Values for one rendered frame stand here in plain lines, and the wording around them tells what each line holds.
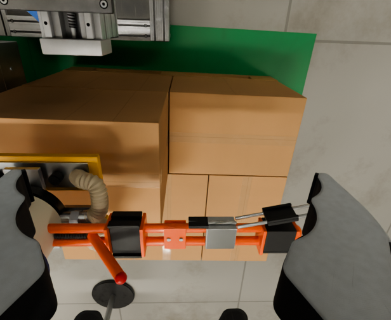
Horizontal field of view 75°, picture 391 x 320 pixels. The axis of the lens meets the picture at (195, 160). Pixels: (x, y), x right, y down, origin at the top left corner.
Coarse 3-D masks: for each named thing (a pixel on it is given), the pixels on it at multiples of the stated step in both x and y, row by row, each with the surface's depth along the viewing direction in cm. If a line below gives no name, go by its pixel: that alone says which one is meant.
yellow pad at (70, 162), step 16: (0, 160) 61; (16, 160) 61; (32, 160) 62; (48, 160) 62; (64, 160) 62; (80, 160) 62; (96, 160) 62; (0, 176) 61; (48, 176) 63; (64, 176) 63
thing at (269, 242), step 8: (280, 224) 59; (288, 224) 59; (256, 232) 63; (264, 232) 57; (272, 232) 57; (280, 232) 57; (288, 232) 58; (296, 232) 58; (264, 240) 58; (272, 240) 58; (280, 240) 58; (288, 240) 59; (264, 248) 60; (272, 248) 60; (280, 248) 60; (288, 248) 60
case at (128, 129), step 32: (0, 96) 89; (32, 96) 91; (64, 96) 93; (96, 96) 95; (128, 96) 97; (160, 96) 100; (0, 128) 71; (32, 128) 71; (64, 128) 72; (96, 128) 72; (128, 128) 72; (160, 128) 76; (128, 160) 77; (160, 160) 79; (64, 192) 81; (128, 192) 82; (160, 192) 83
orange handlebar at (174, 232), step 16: (48, 224) 57; (64, 224) 57; (80, 224) 57; (96, 224) 57; (160, 224) 58; (176, 224) 58; (240, 224) 59; (64, 240) 58; (80, 240) 59; (160, 240) 60; (176, 240) 59; (192, 240) 60; (240, 240) 60; (256, 240) 61
